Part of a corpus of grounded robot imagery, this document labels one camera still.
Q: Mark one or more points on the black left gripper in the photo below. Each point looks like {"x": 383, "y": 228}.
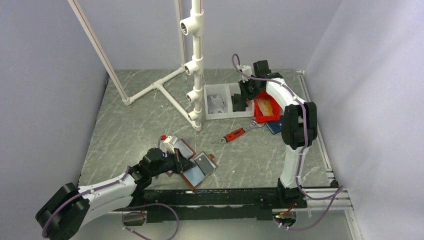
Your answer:
{"x": 181, "y": 162}

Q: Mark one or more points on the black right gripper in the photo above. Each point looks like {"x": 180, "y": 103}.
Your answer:
{"x": 246, "y": 94}

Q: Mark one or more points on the brown leather card holder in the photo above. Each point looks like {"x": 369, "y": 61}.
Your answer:
{"x": 204, "y": 166}

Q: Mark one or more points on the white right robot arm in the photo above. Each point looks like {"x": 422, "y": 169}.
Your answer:
{"x": 299, "y": 125}

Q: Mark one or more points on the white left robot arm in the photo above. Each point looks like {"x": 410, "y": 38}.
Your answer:
{"x": 72, "y": 207}

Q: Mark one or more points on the orange credit card in bin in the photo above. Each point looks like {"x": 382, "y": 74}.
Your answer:
{"x": 265, "y": 107}

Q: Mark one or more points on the blue leather card holder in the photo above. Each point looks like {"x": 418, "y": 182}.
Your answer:
{"x": 275, "y": 127}

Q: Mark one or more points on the black parts in bin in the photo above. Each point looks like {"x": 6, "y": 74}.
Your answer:
{"x": 238, "y": 103}

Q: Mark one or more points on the white two-compartment bin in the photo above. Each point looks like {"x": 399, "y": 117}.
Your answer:
{"x": 226, "y": 90}

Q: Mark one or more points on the red plastic bin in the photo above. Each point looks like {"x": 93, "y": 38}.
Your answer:
{"x": 276, "y": 109}

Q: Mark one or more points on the silver items in bin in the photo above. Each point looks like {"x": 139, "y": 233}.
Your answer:
{"x": 216, "y": 104}

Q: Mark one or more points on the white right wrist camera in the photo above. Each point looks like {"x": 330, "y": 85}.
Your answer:
{"x": 247, "y": 72}

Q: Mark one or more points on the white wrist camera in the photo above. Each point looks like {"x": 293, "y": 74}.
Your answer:
{"x": 167, "y": 143}
{"x": 247, "y": 72}

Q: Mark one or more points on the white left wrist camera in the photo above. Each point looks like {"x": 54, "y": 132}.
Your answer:
{"x": 167, "y": 143}

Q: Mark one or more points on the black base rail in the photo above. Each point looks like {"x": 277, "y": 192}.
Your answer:
{"x": 214, "y": 204}

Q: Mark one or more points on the red handled adjustable wrench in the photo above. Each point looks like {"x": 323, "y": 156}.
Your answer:
{"x": 240, "y": 131}

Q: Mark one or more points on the white PVC pipe frame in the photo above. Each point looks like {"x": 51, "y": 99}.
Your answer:
{"x": 192, "y": 61}

